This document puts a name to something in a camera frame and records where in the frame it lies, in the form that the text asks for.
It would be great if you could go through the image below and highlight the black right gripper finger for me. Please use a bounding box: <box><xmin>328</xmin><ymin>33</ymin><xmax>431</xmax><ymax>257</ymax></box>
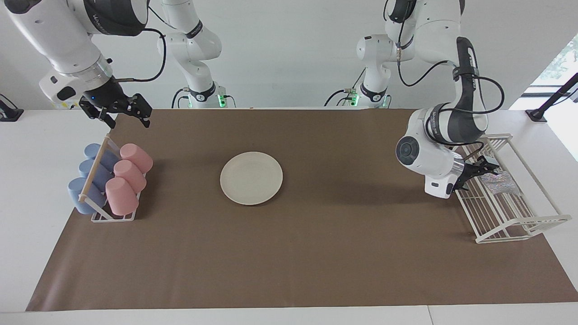
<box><xmin>130</xmin><ymin>93</ymin><xmax>153</xmax><ymax>128</ymax></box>
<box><xmin>93</xmin><ymin>108</ymin><xmax>116</xmax><ymax>129</ymax></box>

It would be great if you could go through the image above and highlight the silver glitter sponge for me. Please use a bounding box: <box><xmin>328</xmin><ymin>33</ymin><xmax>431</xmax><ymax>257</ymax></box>
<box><xmin>480</xmin><ymin>171</ymin><xmax>521</xmax><ymax>196</ymax></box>

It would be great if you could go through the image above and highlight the cream round plate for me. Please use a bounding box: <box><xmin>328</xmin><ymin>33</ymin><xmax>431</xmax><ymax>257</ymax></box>
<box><xmin>220</xmin><ymin>152</ymin><xmax>284</xmax><ymax>206</ymax></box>

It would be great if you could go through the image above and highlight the blue plastic cup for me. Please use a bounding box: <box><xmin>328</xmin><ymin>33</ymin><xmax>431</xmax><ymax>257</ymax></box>
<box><xmin>84</xmin><ymin>144</ymin><xmax>119</xmax><ymax>172</ymax></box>
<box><xmin>68</xmin><ymin>177</ymin><xmax>107</xmax><ymax>215</ymax></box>
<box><xmin>79</xmin><ymin>159</ymin><xmax>113</xmax><ymax>192</ymax></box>

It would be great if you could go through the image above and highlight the pink plastic cup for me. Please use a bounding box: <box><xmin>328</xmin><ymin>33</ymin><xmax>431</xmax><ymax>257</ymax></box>
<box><xmin>120</xmin><ymin>144</ymin><xmax>153</xmax><ymax>174</ymax></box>
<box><xmin>105</xmin><ymin>177</ymin><xmax>140</xmax><ymax>216</ymax></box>
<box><xmin>113</xmin><ymin>160</ymin><xmax>147</xmax><ymax>194</ymax></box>

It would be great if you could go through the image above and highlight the cup rack with wooden rod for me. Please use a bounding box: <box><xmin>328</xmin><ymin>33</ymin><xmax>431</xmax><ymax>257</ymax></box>
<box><xmin>78</xmin><ymin>134</ymin><xmax>147</xmax><ymax>223</ymax></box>

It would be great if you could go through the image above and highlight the brown table mat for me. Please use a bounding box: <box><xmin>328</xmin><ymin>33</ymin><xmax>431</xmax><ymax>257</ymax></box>
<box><xmin>26</xmin><ymin>108</ymin><xmax>578</xmax><ymax>312</ymax></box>

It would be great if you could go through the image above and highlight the black right base cable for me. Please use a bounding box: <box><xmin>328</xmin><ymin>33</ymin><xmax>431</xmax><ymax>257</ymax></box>
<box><xmin>171</xmin><ymin>88</ymin><xmax>190</xmax><ymax>109</ymax></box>

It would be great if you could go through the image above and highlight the black base cable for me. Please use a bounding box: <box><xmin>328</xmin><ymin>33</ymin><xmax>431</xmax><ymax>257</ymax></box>
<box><xmin>324</xmin><ymin>68</ymin><xmax>367</xmax><ymax>108</ymax></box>
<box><xmin>171</xmin><ymin>88</ymin><xmax>190</xmax><ymax>109</ymax></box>

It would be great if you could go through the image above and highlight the white wall outlet box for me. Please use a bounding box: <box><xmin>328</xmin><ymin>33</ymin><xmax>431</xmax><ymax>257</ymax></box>
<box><xmin>49</xmin><ymin>97</ymin><xmax>91</xmax><ymax>110</ymax></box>

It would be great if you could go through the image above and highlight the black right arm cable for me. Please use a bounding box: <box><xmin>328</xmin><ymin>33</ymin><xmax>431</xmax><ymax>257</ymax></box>
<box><xmin>113</xmin><ymin>28</ymin><xmax>168</xmax><ymax>83</ymax></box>

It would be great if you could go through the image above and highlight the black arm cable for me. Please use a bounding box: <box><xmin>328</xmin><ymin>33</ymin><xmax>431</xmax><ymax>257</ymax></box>
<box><xmin>113</xmin><ymin>28</ymin><xmax>168</xmax><ymax>83</ymax></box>
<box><xmin>397</xmin><ymin>27</ymin><xmax>505</xmax><ymax>147</ymax></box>

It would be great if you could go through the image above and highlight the white wire dish rack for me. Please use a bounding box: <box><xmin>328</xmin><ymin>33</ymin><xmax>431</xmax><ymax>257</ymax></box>
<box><xmin>439</xmin><ymin>133</ymin><xmax>573</xmax><ymax>244</ymax></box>

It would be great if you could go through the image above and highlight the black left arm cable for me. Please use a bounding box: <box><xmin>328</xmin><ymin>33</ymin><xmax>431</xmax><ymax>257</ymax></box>
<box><xmin>397</xmin><ymin>27</ymin><xmax>505</xmax><ymax>147</ymax></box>

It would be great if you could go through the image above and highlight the black left base cable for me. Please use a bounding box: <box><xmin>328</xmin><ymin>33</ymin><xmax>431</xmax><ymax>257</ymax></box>
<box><xmin>324</xmin><ymin>68</ymin><xmax>367</xmax><ymax>108</ymax></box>

